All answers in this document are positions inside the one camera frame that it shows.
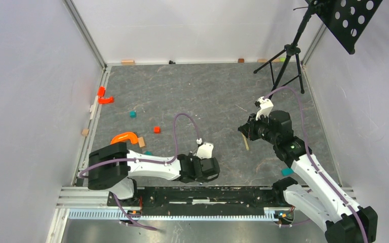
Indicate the black music stand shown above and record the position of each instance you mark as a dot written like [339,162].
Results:
[345,20]

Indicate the red block upright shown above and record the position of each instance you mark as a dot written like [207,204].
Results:
[101,91]

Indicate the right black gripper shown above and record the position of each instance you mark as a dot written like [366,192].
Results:
[248,128]

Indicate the wooden block at wall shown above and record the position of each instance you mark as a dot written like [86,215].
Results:
[128,62]

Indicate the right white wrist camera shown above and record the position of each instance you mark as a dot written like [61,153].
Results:
[265,106]

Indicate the teal block right side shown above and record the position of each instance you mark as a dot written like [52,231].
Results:
[287,172]

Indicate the wooden block near arch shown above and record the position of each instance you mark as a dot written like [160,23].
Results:
[141,142]

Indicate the red L-shaped block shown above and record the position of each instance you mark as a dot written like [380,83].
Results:
[103,100]

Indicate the yellow highlighter pen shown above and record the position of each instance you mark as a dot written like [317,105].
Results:
[245,142]

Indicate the orange U-shaped block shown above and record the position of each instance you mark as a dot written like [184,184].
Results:
[124,137]

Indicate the small wooden block left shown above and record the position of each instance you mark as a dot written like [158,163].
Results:
[85,132]

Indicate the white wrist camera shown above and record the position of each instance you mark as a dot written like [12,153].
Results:
[265,106]
[204,150]

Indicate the white cable duct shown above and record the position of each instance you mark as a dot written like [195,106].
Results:
[117,214]

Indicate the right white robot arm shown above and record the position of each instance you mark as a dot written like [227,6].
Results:
[337,214]

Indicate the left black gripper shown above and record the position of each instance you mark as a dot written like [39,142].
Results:
[193,159]

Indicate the small red cube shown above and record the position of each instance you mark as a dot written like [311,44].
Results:
[157,130]

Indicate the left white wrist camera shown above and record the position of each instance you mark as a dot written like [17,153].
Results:
[204,150]

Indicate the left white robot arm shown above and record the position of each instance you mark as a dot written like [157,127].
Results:
[113,168]

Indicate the small teal cube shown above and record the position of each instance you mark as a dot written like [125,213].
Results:
[133,114]

